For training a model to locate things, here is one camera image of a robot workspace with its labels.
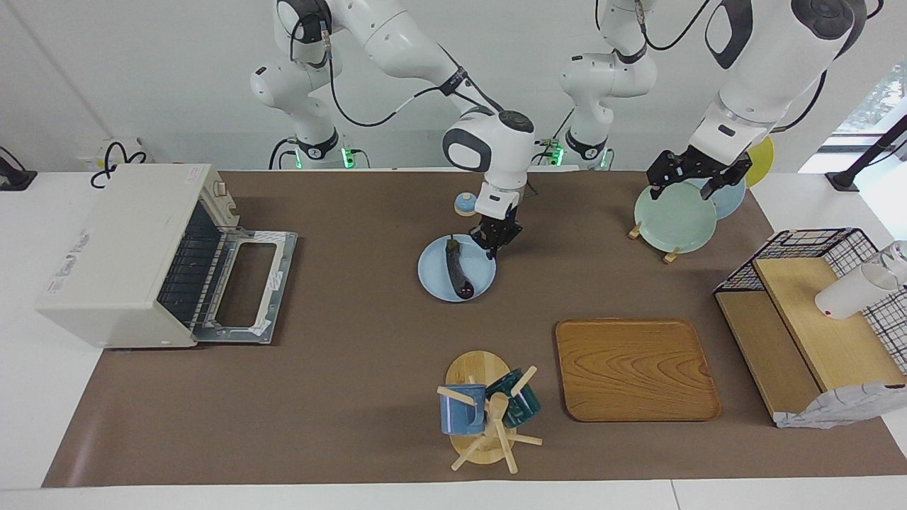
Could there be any blue mug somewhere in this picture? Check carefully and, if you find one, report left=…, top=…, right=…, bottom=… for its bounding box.
left=439, top=384, right=487, bottom=436

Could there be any dark purple eggplant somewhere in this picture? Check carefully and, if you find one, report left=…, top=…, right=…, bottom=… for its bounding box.
left=445, top=239, right=475, bottom=298

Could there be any white cup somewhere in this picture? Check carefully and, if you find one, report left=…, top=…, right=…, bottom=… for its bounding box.
left=815, top=263, right=901, bottom=321

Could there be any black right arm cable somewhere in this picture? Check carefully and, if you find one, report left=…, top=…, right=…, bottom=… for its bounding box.
left=289, top=14, right=497, bottom=130

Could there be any black looped cable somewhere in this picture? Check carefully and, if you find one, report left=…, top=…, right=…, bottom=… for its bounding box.
left=90, top=142, right=148, bottom=189

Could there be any black left base cable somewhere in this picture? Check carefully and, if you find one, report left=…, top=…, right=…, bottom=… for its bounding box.
left=510, top=140, right=560, bottom=167

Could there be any light blue racked plate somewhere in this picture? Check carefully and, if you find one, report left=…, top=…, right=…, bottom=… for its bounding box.
left=684, top=174, right=747, bottom=220

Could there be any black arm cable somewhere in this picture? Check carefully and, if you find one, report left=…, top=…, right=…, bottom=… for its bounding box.
left=289, top=14, right=497, bottom=130
left=636, top=0, right=713, bottom=50

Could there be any black camera stand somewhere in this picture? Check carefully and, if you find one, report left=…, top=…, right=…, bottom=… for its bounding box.
left=826, top=113, right=907, bottom=192

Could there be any pale green plate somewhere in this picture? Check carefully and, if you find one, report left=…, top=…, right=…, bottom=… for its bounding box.
left=633, top=181, right=718, bottom=254

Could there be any clear glass cup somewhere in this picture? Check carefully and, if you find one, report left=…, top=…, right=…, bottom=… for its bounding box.
left=875, top=241, right=907, bottom=288

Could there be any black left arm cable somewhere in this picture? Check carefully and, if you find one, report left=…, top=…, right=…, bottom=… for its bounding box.
left=636, top=0, right=713, bottom=50

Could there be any yellow plate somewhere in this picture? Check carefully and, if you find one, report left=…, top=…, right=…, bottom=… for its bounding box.
left=744, top=135, right=775, bottom=188

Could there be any wooden plate rack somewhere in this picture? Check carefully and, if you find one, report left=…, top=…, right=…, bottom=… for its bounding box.
left=628, top=222, right=682, bottom=265

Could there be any white wall socket box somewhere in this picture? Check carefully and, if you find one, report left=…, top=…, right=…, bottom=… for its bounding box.
left=77, top=137, right=146, bottom=172

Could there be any white toaster oven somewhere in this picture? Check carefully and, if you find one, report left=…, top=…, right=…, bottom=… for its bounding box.
left=35, top=164, right=240, bottom=349

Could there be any brown wooden tray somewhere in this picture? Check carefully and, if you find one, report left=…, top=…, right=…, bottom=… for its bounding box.
left=555, top=318, right=721, bottom=423

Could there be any black base cable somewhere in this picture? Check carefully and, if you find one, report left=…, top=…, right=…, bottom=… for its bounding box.
left=510, top=140, right=560, bottom=167
left=268, top=137, right=298, bottom=171

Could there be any brown table mat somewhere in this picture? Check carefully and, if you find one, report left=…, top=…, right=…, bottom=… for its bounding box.
left=41, top=170, right=907, bottom=488

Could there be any wooden mug tree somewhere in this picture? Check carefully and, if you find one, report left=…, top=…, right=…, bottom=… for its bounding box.
left=436, top=351, right=543, bottom=474

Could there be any light wooden stepped shelf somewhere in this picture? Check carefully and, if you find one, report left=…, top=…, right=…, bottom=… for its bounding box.
left=714, top=256, right=907, bottom=426

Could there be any black table clamp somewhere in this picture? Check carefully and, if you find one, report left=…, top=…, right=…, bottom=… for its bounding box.
left=0, top=147, right=38, bottom=192

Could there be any black right base cable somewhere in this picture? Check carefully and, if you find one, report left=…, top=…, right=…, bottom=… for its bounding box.
left=268, top=137, right=298, bottom=171

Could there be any grey white checked cloth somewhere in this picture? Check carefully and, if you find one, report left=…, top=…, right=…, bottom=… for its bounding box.
left=774, top=381, right=907, bottom=430

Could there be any dark green mug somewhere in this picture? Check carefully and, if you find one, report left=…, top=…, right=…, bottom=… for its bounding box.
left=485, top=368, right=541, bottom=429

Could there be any black wire basket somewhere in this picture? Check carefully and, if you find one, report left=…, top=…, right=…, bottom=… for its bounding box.
left=714, top=227, right=907, bottom=376

